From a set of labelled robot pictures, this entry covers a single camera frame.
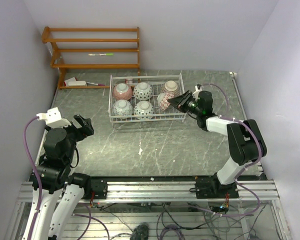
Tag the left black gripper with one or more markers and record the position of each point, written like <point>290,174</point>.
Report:
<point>79,131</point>

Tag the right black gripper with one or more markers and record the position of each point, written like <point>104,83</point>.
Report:
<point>180,102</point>

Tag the blue triangle pattern bowl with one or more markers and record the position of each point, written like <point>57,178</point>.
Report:
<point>162,100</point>

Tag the brown lattice pattern bowl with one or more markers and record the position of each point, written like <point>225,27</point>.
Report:
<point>171,87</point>

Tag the blue wave pattern bowl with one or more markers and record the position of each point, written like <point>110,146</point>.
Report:
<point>144,110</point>

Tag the red circle pattern bowl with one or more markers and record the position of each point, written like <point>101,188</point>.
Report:
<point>143,91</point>

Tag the red swirl pattern bowl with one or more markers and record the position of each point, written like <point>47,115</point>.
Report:
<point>122,107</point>

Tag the pink floral pattern bowl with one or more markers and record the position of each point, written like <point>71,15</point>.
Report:
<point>122,91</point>

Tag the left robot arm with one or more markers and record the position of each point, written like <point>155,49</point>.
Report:
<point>57,191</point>

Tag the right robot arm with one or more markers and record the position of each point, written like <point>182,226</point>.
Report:
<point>245,142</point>

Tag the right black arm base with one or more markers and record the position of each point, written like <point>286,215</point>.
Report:
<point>214,190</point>

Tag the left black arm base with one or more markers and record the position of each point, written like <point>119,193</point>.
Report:
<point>99,189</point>

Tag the wooden shelf rack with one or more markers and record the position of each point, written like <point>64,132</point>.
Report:
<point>57,61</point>

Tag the pink white marker pen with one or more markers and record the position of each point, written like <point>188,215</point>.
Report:
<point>95,84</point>

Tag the white eraser block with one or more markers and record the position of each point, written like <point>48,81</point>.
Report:
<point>73,82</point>

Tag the small red white box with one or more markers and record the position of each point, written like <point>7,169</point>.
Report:
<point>129,80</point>

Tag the green white marker pen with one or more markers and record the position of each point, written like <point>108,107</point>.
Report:
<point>101,54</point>

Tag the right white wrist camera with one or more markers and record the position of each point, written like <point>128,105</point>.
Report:
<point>198,89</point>

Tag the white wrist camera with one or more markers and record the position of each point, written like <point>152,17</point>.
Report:
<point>53,118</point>
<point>198,89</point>

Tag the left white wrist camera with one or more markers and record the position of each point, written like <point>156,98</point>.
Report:
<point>53,118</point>

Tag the white wire dish rack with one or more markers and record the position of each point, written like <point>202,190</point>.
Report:
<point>156,82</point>

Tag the aluminium rail frame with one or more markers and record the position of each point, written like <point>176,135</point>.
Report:
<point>172,211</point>

